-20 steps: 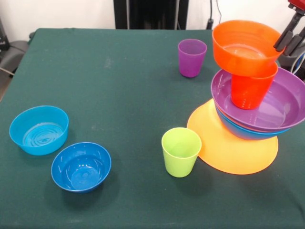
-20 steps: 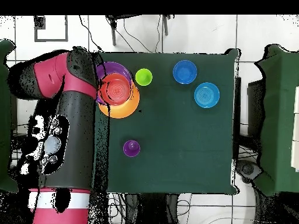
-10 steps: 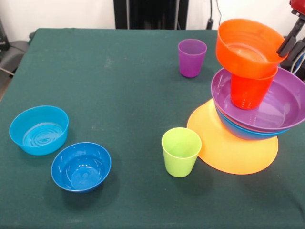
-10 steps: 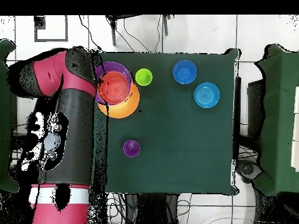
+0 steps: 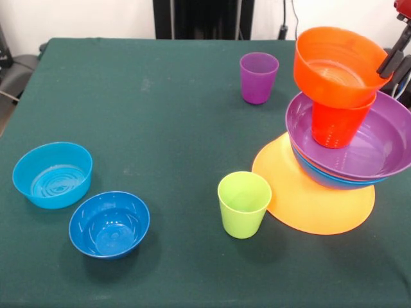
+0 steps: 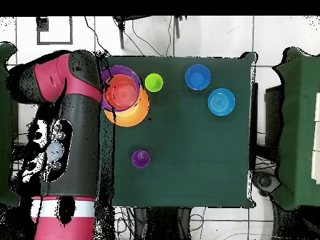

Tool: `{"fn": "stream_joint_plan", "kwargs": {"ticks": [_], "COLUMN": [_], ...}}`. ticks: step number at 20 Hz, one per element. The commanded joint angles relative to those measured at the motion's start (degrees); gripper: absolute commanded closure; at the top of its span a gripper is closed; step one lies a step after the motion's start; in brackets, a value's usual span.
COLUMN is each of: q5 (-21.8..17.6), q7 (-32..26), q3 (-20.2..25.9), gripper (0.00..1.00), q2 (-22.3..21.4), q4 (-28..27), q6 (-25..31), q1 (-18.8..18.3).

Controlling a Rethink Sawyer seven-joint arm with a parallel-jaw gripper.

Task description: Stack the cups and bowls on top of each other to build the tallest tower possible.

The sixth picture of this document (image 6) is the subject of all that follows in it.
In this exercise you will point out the green cup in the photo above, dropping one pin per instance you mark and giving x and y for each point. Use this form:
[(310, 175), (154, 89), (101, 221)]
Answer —
[(153, 82)]

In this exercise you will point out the purple cup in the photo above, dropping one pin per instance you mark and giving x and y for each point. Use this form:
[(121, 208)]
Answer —
[(140, 159)]

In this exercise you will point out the black square floor frame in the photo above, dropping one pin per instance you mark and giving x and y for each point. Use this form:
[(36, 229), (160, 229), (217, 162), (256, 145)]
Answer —
[(42, 23)]

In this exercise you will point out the large yellow-orange bowl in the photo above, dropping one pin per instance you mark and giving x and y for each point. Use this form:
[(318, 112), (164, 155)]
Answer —
[(135, 117)]

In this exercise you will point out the dark blue bowl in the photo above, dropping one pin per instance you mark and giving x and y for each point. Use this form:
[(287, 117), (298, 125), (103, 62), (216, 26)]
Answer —
[(197, 77)]

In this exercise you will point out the purple bowl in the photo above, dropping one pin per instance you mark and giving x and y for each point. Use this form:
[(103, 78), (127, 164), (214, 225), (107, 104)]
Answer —
[(120, 70)]

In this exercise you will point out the flat-bottomed light blue bowl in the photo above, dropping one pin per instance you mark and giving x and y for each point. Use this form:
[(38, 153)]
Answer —
[(221, 101)]

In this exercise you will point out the black tripod stand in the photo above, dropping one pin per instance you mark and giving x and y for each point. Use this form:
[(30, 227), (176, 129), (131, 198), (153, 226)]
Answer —
[(121, 37)]

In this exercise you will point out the small orange bowl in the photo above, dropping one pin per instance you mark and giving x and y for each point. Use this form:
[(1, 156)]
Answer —
[(122, 92)]

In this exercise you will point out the black chair base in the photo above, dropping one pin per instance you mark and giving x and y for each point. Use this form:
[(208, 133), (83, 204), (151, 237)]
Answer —
[(265, 181)]

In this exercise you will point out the dark green tablecloth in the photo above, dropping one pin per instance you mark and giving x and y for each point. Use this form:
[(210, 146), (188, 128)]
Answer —
[(187, 162)]

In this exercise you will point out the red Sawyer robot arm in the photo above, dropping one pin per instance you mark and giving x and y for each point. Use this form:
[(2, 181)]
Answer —
[(80, 150)]

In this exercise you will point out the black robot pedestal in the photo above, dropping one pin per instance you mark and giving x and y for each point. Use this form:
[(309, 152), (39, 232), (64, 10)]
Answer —
[(160, 225)]

